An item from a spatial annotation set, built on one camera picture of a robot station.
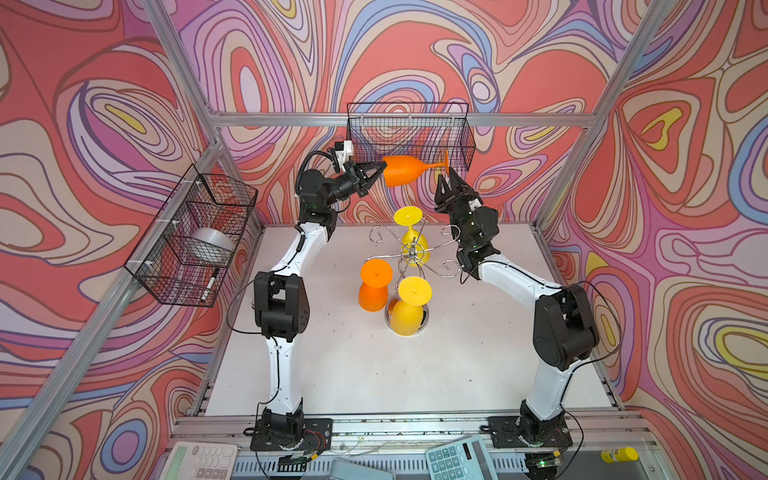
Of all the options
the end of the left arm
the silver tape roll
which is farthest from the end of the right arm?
the silver tape roll

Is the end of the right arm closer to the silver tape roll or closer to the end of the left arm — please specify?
the end of the left arm

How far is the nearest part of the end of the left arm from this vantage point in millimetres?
721
